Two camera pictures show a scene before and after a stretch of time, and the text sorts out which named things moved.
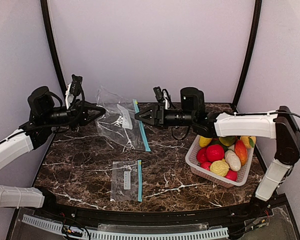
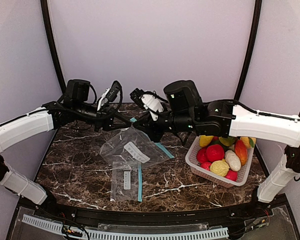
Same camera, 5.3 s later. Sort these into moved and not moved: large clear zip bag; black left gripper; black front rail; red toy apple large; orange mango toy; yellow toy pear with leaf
Moved: large clear zip bag; black left gripper
Not moved: yellow toy pear with leaf; orange mango toy; red toy apple large; black front rail
